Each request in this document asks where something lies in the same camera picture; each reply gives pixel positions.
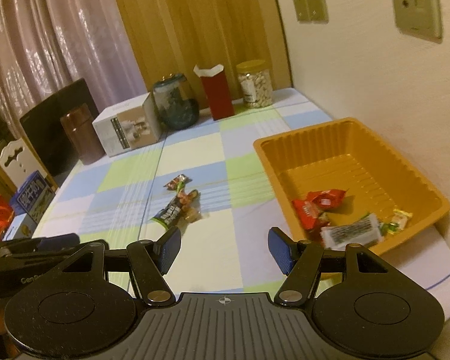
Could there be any yellow curtain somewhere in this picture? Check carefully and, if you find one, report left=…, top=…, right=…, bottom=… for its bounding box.
left=108, top=0, right=294, bottom=98

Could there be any checkered tablecloth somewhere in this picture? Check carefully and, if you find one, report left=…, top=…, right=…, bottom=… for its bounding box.
left=34, top=88, right=450, bottom=319

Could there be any black flat panel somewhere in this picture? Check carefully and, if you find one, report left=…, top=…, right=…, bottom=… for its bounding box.
left=20, top=78, right=100, bottom=178

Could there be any wall socket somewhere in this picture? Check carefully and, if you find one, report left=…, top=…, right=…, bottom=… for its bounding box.
left=304, top=0, right=329, bottom=23
left=292, top=0, right=310, bottom=23

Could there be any large wall socket plate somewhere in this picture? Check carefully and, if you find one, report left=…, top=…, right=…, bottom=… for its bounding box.
left=388, top=0, right=444, bottom=44

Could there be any white cardboard box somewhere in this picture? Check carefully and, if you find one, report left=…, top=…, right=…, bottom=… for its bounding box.
left=92, top=93, right=163, bottom=157

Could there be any black white striped snack packet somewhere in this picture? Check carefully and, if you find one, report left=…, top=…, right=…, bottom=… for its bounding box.
left=320, top=213, right=384, bottom=248

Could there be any dark snack packet green end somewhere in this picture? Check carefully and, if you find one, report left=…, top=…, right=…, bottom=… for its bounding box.
left=152, top=198, right=185, bottom=230

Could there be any open red carton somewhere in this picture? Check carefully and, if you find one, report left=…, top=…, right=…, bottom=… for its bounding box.
left=193, top=64, right=236, bottom=121

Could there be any small red-brown snack packet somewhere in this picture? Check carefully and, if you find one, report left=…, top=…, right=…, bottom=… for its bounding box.
left=164, top=174, right=192, bottom=191

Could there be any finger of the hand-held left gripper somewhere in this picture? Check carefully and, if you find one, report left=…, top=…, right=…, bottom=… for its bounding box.
left=0, top=233, right=80, bottom=256

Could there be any clear plastic jar of nuts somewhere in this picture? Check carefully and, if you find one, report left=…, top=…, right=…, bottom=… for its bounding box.
left=236, top=59, right=274, bottom=109

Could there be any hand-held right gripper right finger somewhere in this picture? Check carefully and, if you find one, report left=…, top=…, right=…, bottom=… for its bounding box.
left=268, top=227, right=389, bottom=306

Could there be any orange plastic tray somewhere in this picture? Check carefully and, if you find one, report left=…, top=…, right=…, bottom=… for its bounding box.
left=253, top=117, right=450, bottom=257

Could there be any printed cardboard box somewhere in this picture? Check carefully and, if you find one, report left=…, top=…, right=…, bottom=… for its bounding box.
left=5, top=214, right=39, bottom=241

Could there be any dark glass jar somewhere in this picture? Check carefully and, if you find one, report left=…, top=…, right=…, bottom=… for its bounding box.
left=152, top=74, right=200, bottom=130

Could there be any brown cylindrical canister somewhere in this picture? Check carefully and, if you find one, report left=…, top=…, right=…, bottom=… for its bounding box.
left=60, top=105, right=106, bottom=166

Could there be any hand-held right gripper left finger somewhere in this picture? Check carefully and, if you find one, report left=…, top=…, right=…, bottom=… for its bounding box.
left=62, top=228, right=182, bottom=306

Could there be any yellow snack packet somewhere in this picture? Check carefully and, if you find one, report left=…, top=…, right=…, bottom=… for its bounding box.
left=392, top=209, right=413, bottom=230

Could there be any blue milk carton box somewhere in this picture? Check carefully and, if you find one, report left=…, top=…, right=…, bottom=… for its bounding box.
left=10, top=170, right=56, bottom=226

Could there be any pink curtain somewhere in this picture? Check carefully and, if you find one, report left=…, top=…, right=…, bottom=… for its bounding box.
left=0, top=0, right=148, bottom=151

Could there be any white chair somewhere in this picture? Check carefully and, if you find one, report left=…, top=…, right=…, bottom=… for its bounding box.
left=0, top=137, right=59, bottom=192

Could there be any red snack packet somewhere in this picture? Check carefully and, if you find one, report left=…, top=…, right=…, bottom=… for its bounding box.
left=292, top=199, right=323, bottom=230
left=305, top=189, right=348, bottom=211

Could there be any brown snack packet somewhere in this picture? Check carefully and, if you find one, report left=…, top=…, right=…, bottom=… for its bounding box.
left=178, top=189, right=202, bottom=211

